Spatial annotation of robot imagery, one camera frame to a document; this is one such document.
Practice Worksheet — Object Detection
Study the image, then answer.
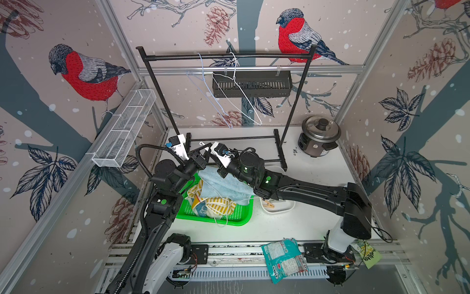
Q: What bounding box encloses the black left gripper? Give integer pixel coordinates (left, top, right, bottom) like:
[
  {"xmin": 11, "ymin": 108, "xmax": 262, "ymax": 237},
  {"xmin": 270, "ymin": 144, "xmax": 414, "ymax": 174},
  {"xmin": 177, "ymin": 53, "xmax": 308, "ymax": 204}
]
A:
[{"xmin": 172, "ymin": 143, "xmax": 212, "ymax": 195}]

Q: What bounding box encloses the light blue towel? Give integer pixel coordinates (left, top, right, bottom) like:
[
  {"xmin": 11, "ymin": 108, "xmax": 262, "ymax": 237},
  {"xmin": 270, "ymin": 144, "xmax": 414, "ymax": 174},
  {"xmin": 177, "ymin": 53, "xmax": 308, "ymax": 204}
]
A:
[{"xmin": 198, "ymin": 166, "xmax": 253, "ymax": 206}]

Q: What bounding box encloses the yellow striped towel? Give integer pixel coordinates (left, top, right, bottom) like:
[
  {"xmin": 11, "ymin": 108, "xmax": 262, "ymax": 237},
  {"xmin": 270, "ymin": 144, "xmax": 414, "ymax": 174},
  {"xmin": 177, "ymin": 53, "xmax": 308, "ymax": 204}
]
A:
[{"xmin": 186, "ymin": 180, "xmax": 237, "ymax": 220}]

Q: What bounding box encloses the beige clothespin yellow towel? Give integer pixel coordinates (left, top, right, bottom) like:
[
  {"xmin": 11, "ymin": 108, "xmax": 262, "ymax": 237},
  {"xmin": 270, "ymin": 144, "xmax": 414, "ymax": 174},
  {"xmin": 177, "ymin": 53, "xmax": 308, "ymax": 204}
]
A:
[{"xmin": 261, "ymin": 199, "xmax": 275, "ymax": 209}]

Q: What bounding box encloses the light blue wire hanger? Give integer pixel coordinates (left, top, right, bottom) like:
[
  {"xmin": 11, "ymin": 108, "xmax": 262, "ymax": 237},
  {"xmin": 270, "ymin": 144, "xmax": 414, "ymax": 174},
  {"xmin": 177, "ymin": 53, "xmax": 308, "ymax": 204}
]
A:
[{"xmin": 197, "ymin": 52, "xmax": 233, "ymax": 129}]

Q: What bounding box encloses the white hanger with blue towel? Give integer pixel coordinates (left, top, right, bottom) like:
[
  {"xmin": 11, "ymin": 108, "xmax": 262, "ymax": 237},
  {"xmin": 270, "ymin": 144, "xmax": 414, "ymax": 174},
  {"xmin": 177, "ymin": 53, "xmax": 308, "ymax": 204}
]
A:
[{"xmin": 187, "ymin": 165, "xmax": 253, "ymax": 226}]

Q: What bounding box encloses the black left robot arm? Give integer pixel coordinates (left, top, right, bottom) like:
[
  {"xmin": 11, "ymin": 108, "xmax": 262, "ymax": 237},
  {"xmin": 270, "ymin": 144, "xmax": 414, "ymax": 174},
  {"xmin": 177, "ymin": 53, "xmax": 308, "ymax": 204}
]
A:
[{"xmin": 105, "ymin": 145, "xmax": 210, "ymax": 294}]

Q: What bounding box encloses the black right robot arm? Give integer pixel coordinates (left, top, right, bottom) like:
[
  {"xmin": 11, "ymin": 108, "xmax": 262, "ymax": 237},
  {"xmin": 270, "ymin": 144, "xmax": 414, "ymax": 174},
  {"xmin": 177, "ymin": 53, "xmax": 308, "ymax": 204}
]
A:
[{"xmin": 211, "ymin": 150, "xmax": 372, "ymax": 264}]

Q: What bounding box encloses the green plastic basket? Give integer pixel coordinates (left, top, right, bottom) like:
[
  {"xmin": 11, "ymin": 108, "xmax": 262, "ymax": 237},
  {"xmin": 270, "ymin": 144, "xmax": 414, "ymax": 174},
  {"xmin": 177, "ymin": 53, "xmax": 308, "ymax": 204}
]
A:
[{"xmin": 176, "ymin": 175, "xmax": 254, "ymax": 227}]

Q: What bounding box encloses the black clothes rack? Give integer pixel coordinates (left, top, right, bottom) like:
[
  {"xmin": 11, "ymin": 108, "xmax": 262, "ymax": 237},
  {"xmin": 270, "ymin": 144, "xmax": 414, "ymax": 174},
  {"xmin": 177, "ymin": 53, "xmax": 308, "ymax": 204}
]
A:
[{"xmin": 135, "ymin": 43, "xmax": 319, "ymax": 172}]

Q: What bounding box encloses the white rectangular tray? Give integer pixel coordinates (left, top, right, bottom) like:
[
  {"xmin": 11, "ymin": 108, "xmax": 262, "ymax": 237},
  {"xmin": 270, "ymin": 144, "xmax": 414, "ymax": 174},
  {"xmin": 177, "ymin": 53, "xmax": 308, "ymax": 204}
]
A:
[{"xmin": 259, "ymin": 198, "xmax": 296, "ymax": 214}]

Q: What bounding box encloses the silver rice cooker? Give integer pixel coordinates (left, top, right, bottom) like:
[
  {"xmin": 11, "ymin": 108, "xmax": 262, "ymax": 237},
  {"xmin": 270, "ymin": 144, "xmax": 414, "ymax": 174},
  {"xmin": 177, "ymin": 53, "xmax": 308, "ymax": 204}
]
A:
[{"xmin": 297, "ymin": 115, "xmax": 341, "ymax": 158}]

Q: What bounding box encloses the teal snack packet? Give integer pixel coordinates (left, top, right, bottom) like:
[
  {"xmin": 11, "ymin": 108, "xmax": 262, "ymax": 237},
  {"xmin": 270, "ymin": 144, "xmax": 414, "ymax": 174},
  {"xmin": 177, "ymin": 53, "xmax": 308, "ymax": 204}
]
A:
[{"xmin": 261, "ymin": 238, "xmax": 308, "ymax": 284}]

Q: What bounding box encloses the yellow green packet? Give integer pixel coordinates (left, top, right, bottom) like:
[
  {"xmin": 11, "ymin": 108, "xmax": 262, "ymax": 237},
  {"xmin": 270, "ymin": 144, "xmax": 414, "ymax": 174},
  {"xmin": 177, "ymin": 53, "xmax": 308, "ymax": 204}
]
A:
[{"xmin": 352, "ymin": 240, "xmax": 383, "ymax": 270}]

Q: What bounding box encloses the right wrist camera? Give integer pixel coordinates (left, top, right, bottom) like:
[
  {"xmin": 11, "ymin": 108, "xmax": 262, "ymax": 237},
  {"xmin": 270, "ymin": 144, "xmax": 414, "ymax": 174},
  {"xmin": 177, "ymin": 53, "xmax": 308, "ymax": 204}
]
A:
[{"xmin": 211, "ymin": 142, "xmax": 233, "ymax": 168}]

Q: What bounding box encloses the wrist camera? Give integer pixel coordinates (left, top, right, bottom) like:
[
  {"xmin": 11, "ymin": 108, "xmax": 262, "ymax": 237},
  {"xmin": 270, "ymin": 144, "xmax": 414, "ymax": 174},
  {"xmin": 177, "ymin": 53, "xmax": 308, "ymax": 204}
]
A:
[
  {"xmin": 211, "ymin": 142, "xmax": 233, "ymax": 168},
  {"xmin": 165, "ymin": 134, "xmax": 189, "ymax": 160}
]

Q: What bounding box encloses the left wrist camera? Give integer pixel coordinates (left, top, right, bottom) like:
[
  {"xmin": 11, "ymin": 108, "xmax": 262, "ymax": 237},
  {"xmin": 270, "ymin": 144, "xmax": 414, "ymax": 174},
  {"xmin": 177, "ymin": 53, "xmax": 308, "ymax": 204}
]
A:
[{"xmin": 165, "ymin": 134, "xmax": 189, "ymax": 160}]

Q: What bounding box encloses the white wire mesh shelf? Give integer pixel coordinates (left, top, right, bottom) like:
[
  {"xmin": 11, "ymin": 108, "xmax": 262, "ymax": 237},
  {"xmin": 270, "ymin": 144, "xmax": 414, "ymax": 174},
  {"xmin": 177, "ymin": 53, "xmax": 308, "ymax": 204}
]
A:
[{"xmin": 92, "ymin": 89, "xmax": 156, "ymax": 168}]

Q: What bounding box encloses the black wall basket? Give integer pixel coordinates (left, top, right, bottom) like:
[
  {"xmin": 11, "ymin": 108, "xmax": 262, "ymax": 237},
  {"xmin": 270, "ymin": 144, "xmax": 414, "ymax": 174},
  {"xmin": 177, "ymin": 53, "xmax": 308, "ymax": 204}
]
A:
[{"xmin": 212, "ymin": 71, "xmax": 293, "ymax": 98}]

